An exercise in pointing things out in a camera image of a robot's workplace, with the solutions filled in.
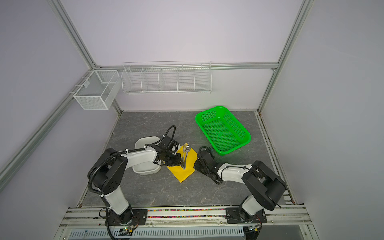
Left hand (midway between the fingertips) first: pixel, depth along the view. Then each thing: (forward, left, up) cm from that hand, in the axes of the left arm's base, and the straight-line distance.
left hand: (183, 165), depth 90 cm
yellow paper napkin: (+10, +1, -1) cm, 10 cm away
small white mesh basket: (+50, +57, +20) cm, 78 cm away
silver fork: (+11, -1, -3) cm, 12 cm away
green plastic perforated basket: (+24, -31, -3) cm, 39 cm away
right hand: (-1, -7, 0) cm, 7 cm away
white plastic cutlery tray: (-2, +20, +3) cm, 20 cm away
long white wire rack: (+48, -4, +29) cm, 56 cm away
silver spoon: (+11, -3, 0) cm, 12 cm away
